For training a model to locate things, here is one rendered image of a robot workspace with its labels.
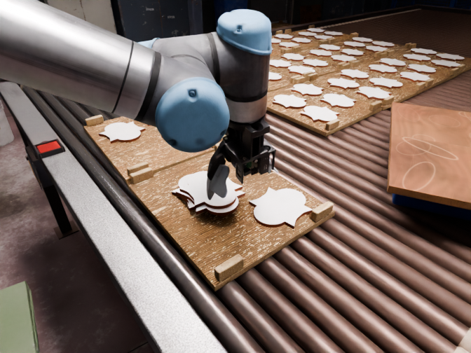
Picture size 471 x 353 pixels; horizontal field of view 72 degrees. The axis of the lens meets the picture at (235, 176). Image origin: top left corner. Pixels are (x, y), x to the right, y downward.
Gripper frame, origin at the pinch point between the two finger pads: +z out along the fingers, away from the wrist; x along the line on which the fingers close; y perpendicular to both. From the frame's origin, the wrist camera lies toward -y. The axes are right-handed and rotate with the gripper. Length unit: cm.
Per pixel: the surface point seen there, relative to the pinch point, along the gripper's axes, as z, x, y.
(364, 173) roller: 15.5, 40.3, 2.9
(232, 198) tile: 5.3, -1.1, -1.0
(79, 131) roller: 20, -26, -67
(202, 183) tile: 6.4, -4.4, -9.8
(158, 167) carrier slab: 12.9, -10.5, -27.3
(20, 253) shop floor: 114, -84, -108
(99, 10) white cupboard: 115, 54, -475
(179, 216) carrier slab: 8.8, -13.1, -5.1
